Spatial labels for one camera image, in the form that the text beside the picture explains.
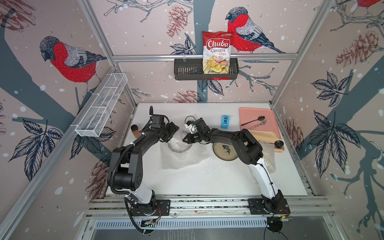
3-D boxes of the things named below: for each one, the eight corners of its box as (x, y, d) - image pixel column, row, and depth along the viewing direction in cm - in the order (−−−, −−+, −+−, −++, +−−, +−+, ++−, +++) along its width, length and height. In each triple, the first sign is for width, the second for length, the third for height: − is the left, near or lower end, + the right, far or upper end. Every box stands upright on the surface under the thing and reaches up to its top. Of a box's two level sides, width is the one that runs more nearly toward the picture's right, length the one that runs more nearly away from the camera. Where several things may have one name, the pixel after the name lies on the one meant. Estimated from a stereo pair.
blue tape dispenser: (220, 128, 108) (221, 125, 105) (221, 117, 115) (222, 114, 112) (228, 129, 108) (229, 126, 104) (228, 118, 114) (229, 115, 111)
